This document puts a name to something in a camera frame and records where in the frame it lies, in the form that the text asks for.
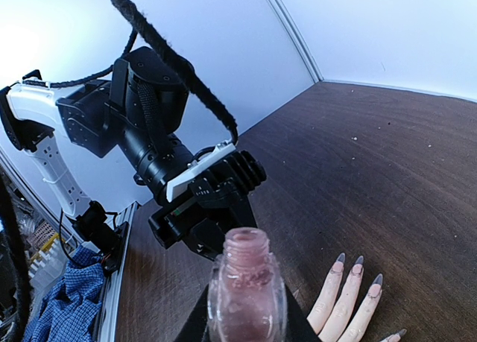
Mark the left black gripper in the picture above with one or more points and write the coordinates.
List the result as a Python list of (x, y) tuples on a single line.
[(202, 216)]

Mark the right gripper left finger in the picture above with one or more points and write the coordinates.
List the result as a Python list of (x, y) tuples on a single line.
[(195, 329)]

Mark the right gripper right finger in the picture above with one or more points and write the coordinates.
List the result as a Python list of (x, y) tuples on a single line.
[(298, 328)]

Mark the pink nail polish bottle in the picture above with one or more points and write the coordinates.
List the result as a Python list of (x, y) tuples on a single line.
[(246, 298)]

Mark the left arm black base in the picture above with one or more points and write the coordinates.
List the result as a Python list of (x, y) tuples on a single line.
[(99, 227)]

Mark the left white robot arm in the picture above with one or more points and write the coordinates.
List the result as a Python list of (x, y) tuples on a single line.
[(138, 110)]

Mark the mannequin hand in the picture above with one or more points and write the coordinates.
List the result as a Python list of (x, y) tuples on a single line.
[(334, 316)]

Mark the left aluminium frame post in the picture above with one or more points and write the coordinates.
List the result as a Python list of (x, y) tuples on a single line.
[(297, 39)]

